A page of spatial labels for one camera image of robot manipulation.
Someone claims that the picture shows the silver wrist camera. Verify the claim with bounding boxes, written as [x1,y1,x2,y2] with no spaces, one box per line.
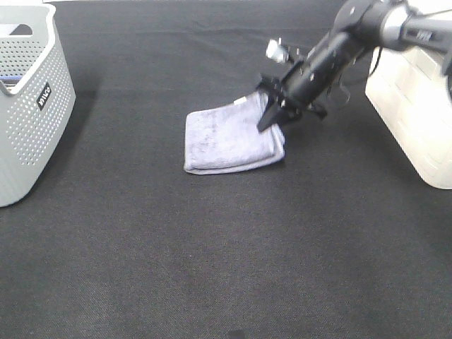
[266,39,294,64]

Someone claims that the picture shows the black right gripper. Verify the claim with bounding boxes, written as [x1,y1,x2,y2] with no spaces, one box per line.
[257,32,364,132]

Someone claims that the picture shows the black table mat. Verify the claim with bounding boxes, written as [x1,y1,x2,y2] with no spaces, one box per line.
[1,1,451,338]

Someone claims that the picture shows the lavender towel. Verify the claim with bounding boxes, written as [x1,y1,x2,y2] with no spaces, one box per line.
[184,92,285,175]

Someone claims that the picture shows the blue item inside basket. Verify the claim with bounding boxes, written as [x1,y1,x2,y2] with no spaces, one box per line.
[0,76,21,86]

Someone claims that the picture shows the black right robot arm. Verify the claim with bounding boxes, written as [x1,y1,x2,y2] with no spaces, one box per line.
[257,1,451,131]

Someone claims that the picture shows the white plastic storage bin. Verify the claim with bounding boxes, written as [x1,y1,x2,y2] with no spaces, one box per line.
[364,6,452,191]

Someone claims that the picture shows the grey perforated plastic basket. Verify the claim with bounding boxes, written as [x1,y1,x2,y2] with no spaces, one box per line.
[1,1,76,207]

